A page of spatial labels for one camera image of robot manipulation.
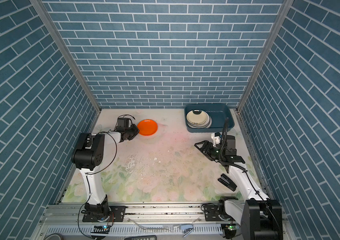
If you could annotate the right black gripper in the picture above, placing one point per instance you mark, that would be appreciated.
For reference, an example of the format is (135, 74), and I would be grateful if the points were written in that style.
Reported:
(208, 151)

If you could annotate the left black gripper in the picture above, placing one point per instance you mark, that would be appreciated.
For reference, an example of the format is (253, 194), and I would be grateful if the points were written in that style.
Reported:
(135, 131)

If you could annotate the orange plastic plate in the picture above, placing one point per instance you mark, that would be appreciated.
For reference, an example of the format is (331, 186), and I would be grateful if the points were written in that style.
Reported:
(147, 127)

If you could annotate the white plate clover emblem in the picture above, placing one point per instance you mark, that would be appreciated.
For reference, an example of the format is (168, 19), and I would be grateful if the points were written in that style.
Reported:
(205, 125)

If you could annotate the cream plate green edge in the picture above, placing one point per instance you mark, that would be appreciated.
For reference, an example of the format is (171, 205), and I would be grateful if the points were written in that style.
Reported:
(197, 118)

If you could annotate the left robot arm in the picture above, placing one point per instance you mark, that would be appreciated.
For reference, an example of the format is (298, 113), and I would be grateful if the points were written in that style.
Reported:
(88, 155)

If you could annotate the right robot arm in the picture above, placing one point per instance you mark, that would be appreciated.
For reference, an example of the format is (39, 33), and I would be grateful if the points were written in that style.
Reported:
(260, 217)

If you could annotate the teal plastic bin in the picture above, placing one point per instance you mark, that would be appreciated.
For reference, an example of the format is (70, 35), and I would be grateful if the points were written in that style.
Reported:
(218, 112)

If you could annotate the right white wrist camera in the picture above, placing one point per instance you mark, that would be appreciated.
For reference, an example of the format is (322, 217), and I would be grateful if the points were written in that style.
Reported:
(216, 138)

